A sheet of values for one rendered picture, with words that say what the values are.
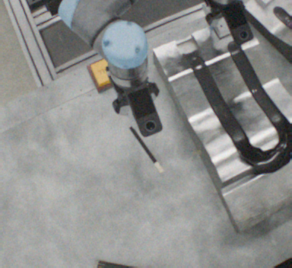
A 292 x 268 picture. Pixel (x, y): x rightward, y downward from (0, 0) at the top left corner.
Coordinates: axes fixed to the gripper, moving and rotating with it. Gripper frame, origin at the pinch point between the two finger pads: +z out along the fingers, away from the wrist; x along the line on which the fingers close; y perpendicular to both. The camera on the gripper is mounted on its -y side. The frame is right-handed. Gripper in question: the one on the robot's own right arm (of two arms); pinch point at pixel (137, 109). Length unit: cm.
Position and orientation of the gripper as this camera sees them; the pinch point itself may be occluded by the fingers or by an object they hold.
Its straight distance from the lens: 122.7
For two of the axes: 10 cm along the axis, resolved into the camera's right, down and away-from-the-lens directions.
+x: -9.1, 4.1, -0.8
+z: 0.3, 2.5, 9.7
